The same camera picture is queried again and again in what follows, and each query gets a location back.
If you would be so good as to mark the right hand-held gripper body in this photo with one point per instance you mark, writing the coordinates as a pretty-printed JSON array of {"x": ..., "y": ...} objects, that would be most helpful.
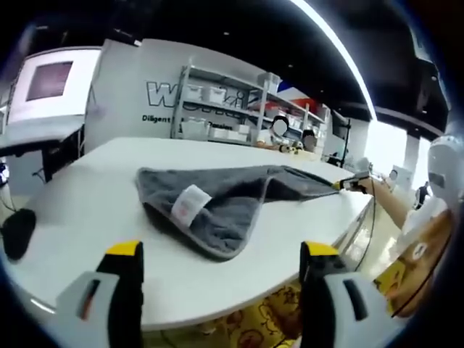
[{"x": 362, "y": 174}]

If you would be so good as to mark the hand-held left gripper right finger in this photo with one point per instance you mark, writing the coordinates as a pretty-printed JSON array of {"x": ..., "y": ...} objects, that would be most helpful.
[{"x": 322, "y": 311}]

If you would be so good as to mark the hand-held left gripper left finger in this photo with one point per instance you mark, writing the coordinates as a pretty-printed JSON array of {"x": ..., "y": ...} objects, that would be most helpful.
[{"x": 123, "y": 308}]

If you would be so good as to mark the grey towel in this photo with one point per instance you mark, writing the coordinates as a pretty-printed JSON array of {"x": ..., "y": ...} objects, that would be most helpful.
[{"x": 232, "y": 195}]

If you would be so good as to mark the black monitor on stand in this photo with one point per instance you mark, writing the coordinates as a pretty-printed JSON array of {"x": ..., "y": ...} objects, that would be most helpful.
[{"x": 339, "y": 127}]

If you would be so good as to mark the white chest device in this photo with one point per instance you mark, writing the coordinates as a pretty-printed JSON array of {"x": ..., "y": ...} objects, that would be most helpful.
[{"x": 442, "y": 166}]

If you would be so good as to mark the ceiling light strip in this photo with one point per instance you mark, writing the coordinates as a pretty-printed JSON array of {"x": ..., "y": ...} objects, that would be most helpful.
[{"x": 340, "y": 54}]

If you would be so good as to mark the black round object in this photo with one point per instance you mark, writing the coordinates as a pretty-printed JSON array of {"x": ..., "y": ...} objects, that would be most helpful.
[{"x": 18, "y": 233}]

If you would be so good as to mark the grey metal storage shelf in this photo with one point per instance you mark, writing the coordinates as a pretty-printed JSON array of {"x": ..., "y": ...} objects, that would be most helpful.
[{"x": 224, "y": 108}]

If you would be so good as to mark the shelf with white boxes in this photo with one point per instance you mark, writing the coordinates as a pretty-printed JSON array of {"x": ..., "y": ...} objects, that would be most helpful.
[{"x": 214, "y": 94}]

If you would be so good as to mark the white lettered partition panel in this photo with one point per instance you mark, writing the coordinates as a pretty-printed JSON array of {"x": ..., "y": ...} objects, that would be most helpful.
[{"x": 119, "y": 90}]

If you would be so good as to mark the computer monitor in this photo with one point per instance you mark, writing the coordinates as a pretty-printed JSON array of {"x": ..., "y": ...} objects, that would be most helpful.
[{"x": 50, "y": 79}]

